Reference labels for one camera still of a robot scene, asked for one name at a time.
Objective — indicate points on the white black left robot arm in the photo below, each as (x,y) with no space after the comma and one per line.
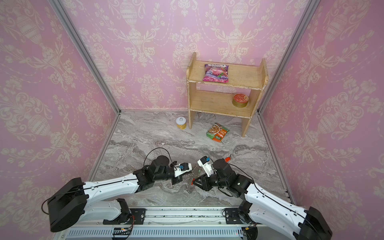
(79,201)

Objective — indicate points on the wooden two-tier shelf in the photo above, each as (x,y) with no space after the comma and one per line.
(217,98)

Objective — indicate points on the red-lidded gold tin can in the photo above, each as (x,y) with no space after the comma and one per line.
(240,100)

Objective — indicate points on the aluminium front rail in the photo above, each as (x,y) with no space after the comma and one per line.
(173,223)

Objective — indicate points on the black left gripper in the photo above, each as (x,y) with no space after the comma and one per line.
(178,180)

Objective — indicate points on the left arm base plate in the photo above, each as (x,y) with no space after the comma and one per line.
(135,216)

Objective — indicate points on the white-lidded yellow can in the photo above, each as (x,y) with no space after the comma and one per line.
(181,123)

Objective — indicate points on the green orange noodle packet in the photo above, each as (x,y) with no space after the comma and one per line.
(217,132)

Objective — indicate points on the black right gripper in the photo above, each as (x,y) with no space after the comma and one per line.
(202,181)

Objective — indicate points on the pink snack packet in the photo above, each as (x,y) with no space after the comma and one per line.
(216,73)

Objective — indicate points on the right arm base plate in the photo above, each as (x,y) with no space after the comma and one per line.
(237,216)

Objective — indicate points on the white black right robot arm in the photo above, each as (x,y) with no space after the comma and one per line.
(260,206)

